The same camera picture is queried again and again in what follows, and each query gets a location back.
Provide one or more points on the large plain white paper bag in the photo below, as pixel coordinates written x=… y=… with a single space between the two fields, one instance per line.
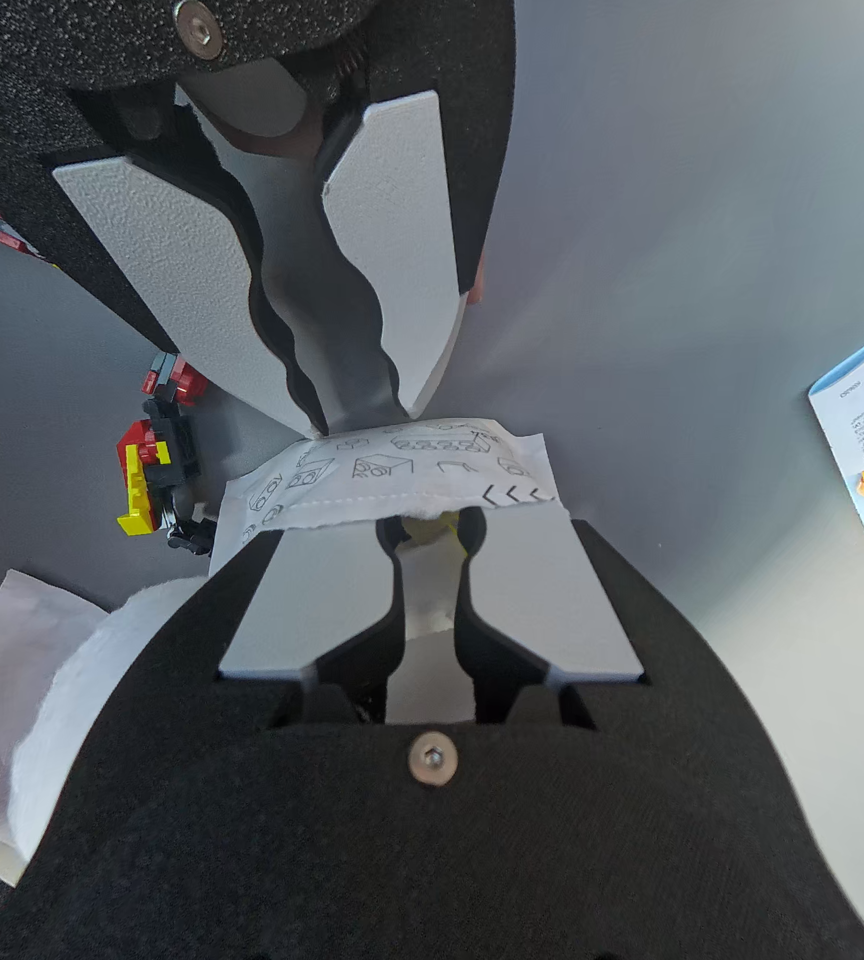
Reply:
x=57 y=705

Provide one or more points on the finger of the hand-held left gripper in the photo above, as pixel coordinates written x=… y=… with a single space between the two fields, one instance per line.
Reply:
x=402 y=225
x=177 y=255

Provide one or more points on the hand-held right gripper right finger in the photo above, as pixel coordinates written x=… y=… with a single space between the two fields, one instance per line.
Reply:
x=559 y=600

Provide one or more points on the torn printed white paper bag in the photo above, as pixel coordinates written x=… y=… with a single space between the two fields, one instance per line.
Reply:
x=402 y=465

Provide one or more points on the black red yellow lego build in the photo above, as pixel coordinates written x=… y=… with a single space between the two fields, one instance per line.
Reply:
x=140 y=458

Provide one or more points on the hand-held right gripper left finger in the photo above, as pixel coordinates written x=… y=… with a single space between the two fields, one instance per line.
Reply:
x=312 y=608

